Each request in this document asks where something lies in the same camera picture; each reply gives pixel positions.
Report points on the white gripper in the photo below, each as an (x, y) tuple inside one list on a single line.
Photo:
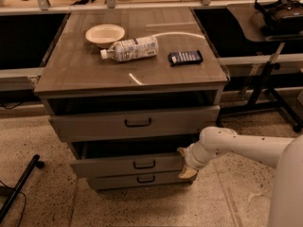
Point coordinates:
[(191, 158)]

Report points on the grey drawer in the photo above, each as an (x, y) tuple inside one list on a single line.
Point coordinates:
[(117, 158), (133, 124), (139, 180)]

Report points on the black headset on table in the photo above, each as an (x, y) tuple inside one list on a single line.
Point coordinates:
[(281, 17)]

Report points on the black stand leg with wheel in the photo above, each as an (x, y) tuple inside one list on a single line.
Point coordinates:
[(11, 193)]

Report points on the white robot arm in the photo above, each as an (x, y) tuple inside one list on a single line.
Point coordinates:
[(284, 154)]

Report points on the dark side table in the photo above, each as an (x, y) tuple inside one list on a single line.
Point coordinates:
[(264, 95)]

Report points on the grey bottom drawer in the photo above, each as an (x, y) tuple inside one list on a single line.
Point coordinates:
[(139, 180)]

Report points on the dark blue snack packet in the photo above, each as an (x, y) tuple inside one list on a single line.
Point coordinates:
[(185, 58)]

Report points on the clear plastic labelled bottle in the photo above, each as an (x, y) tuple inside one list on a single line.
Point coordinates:
[(132, 49)]

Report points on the grey top drawer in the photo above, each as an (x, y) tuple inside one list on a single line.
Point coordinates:
[(133, 124)]

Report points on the white shallow bowl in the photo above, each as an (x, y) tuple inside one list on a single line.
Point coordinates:
[(104, 35)]

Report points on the grey wooden drawer cabinet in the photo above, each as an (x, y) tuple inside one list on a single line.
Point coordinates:
[(77, 80)]

